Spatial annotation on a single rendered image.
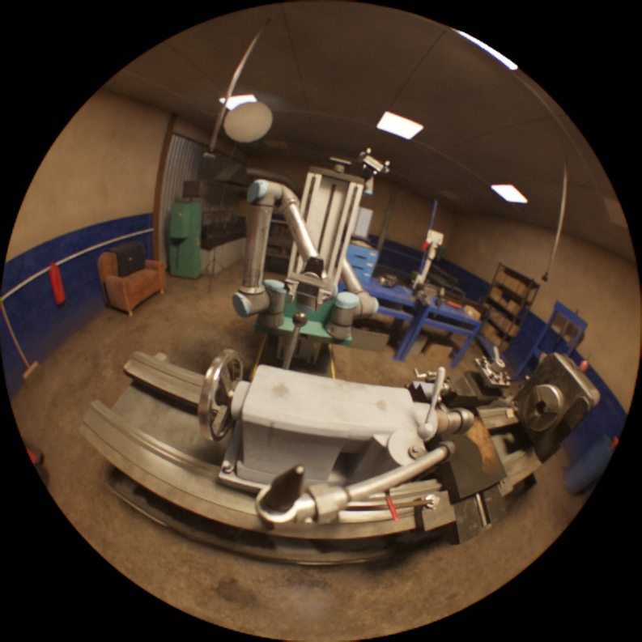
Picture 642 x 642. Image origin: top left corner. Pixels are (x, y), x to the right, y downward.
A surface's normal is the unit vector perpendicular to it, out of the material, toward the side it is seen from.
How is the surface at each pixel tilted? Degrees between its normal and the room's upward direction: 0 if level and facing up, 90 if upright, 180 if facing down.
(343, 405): 0
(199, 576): 0
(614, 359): 90
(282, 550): 0
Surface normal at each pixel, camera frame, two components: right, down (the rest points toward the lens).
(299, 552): 0.22, -0.84
